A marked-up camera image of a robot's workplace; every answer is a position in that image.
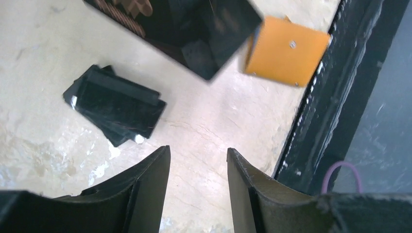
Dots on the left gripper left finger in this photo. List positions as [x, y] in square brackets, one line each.
[130, 202]

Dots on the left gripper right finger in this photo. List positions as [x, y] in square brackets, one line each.
[261, 204]

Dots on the black credit card stack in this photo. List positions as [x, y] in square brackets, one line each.
[121, 109]

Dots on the orange leather card holder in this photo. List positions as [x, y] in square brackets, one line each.
[285, 52]

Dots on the white credit card stack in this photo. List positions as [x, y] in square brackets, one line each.
[202, 35]

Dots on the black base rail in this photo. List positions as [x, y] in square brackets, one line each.
[358, 106]

